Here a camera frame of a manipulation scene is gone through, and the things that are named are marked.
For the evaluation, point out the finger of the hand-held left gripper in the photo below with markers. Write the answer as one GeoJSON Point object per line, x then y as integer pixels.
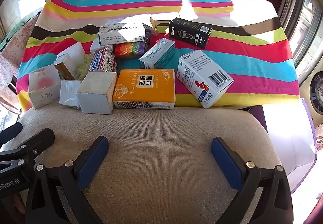
{"type": "Point", "coordinates": [37, 142]}
{"type": "Point", "coordinates": [10, 131]}

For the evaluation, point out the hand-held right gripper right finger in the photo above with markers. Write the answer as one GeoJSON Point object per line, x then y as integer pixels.
{"type": "Point", "coordinates": [227, 166]}

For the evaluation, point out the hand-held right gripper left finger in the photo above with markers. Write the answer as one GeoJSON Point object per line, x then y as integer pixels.
{"type": "Point", "coordinates": [92, 163]}

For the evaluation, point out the white box pink circle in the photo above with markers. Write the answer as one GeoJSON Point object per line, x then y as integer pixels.
{"type": "Point", "coordinates": [44, 87]}

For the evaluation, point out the plastic white box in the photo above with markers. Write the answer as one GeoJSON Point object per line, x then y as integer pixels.
{"type": "Point", "coordinates": [68, 94]}

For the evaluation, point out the white purple-edged bin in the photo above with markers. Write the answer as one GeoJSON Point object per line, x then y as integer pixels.
{"type": "Point", "coordinates": [285, 138]}

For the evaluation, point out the white cube box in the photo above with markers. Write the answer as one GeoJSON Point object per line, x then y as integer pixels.
{"type": "Point", "coordinates": [96, 95]}

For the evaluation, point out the brown gold box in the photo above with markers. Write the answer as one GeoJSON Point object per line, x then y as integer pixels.
{"type": "Point", "coordinates": [63, 70]}

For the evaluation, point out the green sponge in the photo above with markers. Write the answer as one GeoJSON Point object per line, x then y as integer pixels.
{"type": "Point", "coordinates": [84, 67]}

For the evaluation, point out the orange tissue pack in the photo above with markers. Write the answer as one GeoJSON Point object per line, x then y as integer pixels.
{"type": "Point", "coordinates": [143, 87]}

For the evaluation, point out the white box red blue label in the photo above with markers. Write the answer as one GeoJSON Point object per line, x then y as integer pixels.
{"type": "Point", "coordinates": [201, 75]}

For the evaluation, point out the tall white box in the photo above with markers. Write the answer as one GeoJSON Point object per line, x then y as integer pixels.
{"type": "Point", "coordinates": [74, 53]}

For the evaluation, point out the red patterned box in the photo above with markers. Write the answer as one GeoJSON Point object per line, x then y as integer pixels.
{"type": "Point", "coordinates": [102, 60]}

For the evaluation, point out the small white box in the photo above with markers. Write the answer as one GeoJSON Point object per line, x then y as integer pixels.
{"type": "Point", "coordinates": [97, 46]}

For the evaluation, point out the rainbow knitted pouch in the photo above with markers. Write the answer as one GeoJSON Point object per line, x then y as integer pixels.
{"type": "Point", "coordinates": [130, 49]}

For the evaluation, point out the blue white carton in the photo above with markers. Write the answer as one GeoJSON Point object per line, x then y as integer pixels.
{"type": "Point", "coordinates": [156, 54]}

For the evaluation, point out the long white printed box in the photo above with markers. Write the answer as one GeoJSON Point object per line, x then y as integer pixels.
{"type": "Point", "coordinates": [118, 37]}

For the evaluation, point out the dark purple packet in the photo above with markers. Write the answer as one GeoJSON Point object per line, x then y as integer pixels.
{"type": "Point", "coordinates": [149, 38]}

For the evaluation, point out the black box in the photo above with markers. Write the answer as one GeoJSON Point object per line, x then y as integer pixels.
{"type": "Point", "coordinates": [189, 33]}

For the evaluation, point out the small gold box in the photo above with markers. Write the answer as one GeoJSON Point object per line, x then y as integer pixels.
{"type": "Point", "coordinates": [153, 23]}

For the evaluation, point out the person's left hand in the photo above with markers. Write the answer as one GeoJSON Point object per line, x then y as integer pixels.
{"type": "Point", "coordinates": [16, 201]}

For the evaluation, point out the beige cushion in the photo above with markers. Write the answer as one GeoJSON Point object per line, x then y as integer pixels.
{"type": "Point", "coordinates": [161, 138]}

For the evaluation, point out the pink floral cloth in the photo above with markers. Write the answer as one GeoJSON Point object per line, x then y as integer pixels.
{"type": "Point", "coordinates": [12, 57]}

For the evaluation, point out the mint green cloth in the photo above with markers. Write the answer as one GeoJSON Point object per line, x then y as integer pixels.
{"type": "Point", "coordinates": [12, 30]}

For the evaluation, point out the striped colourful blanket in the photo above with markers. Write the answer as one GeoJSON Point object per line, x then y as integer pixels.
{"type": "Point", "coordinates": [227, 62]}

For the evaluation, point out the gold washing machine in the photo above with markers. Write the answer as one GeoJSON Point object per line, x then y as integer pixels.
{"type": "Point", "coordinates": [316, 92]}

